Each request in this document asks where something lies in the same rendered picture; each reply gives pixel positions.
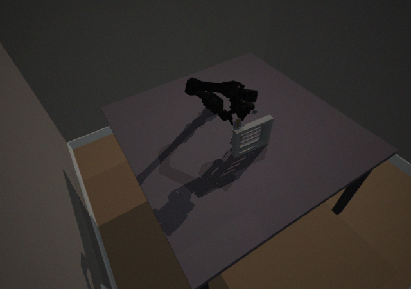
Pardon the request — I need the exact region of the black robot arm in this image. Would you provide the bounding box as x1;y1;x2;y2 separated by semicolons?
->
185;78;258;118

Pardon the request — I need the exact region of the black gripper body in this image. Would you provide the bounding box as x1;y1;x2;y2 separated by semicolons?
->
218;99;254;121

